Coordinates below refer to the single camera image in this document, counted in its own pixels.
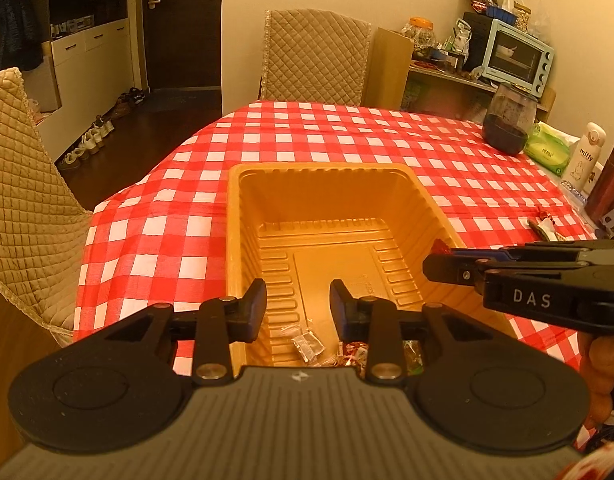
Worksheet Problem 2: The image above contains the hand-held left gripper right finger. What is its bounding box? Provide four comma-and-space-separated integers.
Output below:
329, 279, 492, 386

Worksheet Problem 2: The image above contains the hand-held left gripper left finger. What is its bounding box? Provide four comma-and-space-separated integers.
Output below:
106, 279, 268, 387

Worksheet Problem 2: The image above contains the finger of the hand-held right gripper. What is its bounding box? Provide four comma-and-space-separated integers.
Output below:
422, 252, 489, 295
449, 240, 614, 267

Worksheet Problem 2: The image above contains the yellow plastic tray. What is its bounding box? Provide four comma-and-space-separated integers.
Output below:
226, 162, 518, 379

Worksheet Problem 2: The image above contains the person's right hand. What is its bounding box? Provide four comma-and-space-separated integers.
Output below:
577, 331, 614, 431

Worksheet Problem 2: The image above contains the dark wrapped candy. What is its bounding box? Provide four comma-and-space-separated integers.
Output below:
527, 212, 566, 244

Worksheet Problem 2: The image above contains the red white wrapped candy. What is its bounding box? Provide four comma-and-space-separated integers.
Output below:
337, 340, 371, 369

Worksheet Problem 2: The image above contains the small clear packet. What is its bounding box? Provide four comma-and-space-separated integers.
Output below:
292, 332, 326, 362

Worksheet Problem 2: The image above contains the brown metal thermos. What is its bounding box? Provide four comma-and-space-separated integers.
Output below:
584, 141, 614, 222

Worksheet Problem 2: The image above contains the green tissue pack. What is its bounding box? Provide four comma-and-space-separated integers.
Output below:
523, 122, 581, 174

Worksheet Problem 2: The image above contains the white rabbit print bottle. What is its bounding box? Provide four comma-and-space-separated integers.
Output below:
562, 122, 607, 194

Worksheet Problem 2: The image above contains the dark glass cup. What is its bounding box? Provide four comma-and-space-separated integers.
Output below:
482, 82, 538, 156

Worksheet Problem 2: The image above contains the red checked tablecloth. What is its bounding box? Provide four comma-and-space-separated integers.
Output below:
73, 100, 600, 378

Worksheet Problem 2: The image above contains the light blue toaster oven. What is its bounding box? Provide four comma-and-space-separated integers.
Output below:
480, 18, 556, 99

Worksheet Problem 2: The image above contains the wooden shelf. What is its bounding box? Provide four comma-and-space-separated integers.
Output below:
364, 27, 558, 122

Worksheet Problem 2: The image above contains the green white bag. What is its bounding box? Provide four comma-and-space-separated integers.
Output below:
453, 19, 473, 54

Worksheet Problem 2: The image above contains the orange lid plastic jar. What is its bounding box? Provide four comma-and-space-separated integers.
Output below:
401, 16, 436, 56

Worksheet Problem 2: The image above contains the row of shoes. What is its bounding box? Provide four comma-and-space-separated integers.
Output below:
57, 87, 148, 171

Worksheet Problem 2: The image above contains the clear bag of nuts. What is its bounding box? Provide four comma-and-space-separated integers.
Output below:
502, 0, 534, 31

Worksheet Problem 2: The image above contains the beige quilted chair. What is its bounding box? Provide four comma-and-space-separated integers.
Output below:
259, 9, 373, 107
0, 67, 95, 350

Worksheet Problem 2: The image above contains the dark door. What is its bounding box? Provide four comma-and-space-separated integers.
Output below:
146, 0, 224, 94

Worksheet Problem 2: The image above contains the white shoe cabinet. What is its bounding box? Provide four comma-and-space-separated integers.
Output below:
34, 15, 138, 157

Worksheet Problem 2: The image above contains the dark hanging coat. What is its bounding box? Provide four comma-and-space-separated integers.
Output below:
0, 0, 44, 72

